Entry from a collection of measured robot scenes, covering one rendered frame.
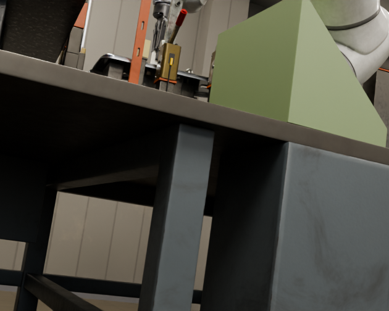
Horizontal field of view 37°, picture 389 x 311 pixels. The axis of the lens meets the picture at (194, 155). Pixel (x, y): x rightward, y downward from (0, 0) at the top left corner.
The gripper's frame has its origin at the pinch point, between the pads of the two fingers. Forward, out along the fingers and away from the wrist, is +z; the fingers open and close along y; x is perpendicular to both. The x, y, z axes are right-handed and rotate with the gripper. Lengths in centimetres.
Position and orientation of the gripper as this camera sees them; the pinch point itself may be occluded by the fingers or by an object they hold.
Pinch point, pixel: (155, 61)
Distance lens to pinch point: 206.8
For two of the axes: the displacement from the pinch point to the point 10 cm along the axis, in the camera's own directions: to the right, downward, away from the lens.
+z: -1.4, 9.8, -1.6
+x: -9.3, -1.9, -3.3
